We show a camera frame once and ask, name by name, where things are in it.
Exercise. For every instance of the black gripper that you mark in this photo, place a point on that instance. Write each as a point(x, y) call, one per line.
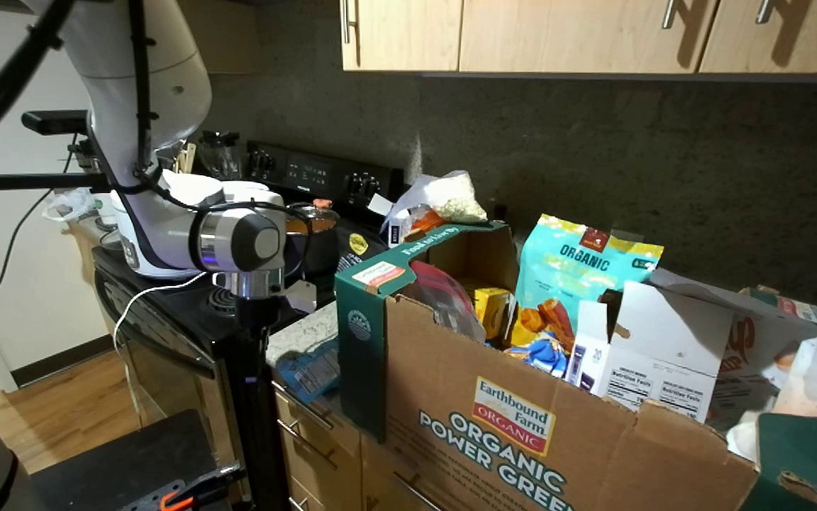
point(246, 321)

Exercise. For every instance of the light blue snack bag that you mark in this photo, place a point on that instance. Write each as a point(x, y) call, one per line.
point(306, 370)

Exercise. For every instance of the black Sonoma crisps bag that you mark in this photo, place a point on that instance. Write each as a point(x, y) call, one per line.
point(356, 246)

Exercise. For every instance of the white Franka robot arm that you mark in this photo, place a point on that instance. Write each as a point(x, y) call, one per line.
point(168, 85)

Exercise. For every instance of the green cardboard power greens box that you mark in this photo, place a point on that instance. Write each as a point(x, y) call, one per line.
point(483, 397)

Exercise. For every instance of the black electric stove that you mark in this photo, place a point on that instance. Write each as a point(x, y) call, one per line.
point(183, 378)

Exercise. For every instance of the black pot with brown soup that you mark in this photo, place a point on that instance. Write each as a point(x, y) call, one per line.
point(317, 236)

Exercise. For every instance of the wooden drawer cabinet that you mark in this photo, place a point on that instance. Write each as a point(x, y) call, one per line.
point(317, 464)

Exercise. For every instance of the black cart orange clamps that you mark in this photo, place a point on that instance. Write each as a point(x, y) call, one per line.
point(113, 464)

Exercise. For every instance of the red lidded round container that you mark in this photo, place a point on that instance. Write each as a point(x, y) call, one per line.
point(445, 294)

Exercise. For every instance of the clear zip bag white contents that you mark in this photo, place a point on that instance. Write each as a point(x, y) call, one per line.
point(451, 196)

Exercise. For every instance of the yellow package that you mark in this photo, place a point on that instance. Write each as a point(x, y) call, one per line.
point(492, 312)

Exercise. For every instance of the blue white pouch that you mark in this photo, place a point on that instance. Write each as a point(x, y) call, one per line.
point(548, 358)

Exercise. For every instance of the teal organic mango bag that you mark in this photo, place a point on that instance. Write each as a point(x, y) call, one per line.
point(567, 264)

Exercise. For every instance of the narrow white carton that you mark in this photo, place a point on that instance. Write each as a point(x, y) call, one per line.
point(591, 351)

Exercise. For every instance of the large white carton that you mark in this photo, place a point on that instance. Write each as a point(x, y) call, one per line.
point(659, 358)

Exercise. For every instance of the crumpled paper bag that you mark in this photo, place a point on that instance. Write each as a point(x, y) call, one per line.
point(767, 378)

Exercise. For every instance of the green red printed package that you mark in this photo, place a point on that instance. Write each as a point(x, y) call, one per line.
point(801, 308)

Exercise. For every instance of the black camera stand bar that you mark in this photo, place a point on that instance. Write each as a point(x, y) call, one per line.
point(12, 183)

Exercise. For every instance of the black camera on mount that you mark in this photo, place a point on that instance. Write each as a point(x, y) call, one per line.
point(49, 122)

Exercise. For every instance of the wooden wall cabinet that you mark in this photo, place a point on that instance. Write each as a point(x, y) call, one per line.
point(567, 33)

